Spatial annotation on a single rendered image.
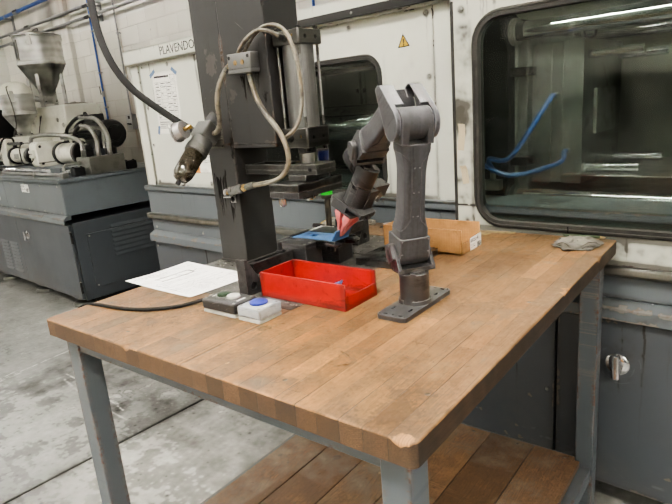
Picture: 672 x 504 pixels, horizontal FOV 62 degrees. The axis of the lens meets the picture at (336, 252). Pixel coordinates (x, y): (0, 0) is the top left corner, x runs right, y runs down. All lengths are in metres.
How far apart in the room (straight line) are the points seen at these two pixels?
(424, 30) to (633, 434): 1.43
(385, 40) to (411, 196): 1.06
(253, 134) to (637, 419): 1.39
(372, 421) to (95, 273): 3.86
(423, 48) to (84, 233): 3.11
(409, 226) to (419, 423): 0.47
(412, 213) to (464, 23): 0.88
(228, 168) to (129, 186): 3.02
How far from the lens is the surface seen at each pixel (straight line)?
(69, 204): 4.43
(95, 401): 1.51
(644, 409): 1.95
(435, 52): 1.98
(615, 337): 1.88
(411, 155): 1.10
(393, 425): 0.80
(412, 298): 1.18
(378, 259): 1.50
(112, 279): 4.61
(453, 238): 1.57
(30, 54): 6.08
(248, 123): 1.55
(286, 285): 1.29
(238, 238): 1.66
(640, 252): 1.75
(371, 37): 2.14
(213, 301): 1.28
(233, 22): 1.58
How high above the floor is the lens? 1.33
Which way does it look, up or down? 15 degrees down
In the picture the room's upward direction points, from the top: 5 degrees counter-clockwise
